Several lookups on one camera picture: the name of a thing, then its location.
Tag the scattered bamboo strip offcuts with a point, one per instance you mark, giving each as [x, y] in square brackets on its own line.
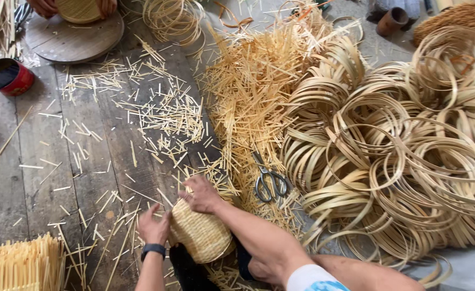
[140, 133]

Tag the red tin can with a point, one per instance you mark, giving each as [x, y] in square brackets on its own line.
[17, 81]

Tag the steel scissors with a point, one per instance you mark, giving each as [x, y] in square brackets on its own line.
[268, 180]

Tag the person's left hand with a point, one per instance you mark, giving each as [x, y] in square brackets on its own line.
[153, 228]

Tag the person's right fingers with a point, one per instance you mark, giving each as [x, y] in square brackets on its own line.
[187, 193]

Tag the brown bamboo fibre bundle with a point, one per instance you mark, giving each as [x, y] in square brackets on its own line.
[455, 20]

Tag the small woven bamboo basket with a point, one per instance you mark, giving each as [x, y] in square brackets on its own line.
[203, 238]

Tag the person's right hand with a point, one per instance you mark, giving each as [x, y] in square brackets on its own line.
[203, 196]

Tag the heap of bamboo strip offcuts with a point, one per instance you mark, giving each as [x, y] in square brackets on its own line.
[253, 93]

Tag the white shirt sleeve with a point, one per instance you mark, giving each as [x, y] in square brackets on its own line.
[314, 279]

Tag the person's left fingers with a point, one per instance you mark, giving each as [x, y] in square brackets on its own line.
[167, 221]

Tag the small bunch of bamboo rings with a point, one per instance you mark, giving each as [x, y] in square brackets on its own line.
[175, 20]

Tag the black wrist watch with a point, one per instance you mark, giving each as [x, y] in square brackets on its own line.
[153, 249]

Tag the dark striped cloth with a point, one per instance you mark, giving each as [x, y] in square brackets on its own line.
[21, 16]

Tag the heap of bamboo rings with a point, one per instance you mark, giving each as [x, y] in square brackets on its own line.
[403, 153]

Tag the round wooden board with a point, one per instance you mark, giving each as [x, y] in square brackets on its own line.
[74, 38]

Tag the person's black shoe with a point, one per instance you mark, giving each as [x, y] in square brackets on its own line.
[191, 270]

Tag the brown cylindrical tube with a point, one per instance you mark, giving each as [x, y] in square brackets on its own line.
[391, 21]

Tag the bundle of cut bamboo strips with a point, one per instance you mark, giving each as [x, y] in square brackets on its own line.
[19, 262]

